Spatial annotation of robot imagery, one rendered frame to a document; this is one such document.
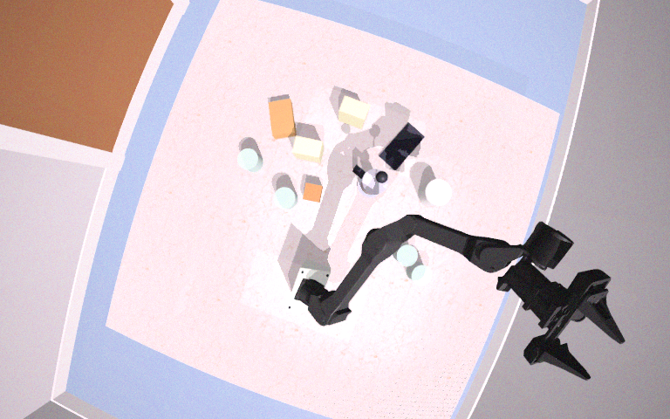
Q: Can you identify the orange rectangular block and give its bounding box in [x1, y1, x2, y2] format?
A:
[269, 99, 297, 140]

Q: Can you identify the orange square block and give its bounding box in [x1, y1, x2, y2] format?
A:
[303, 183, 323, 203]

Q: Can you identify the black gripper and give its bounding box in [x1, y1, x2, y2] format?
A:
[522, 269, 626, 381]

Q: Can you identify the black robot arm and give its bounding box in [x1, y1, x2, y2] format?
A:
[294, 214, 574, 326]

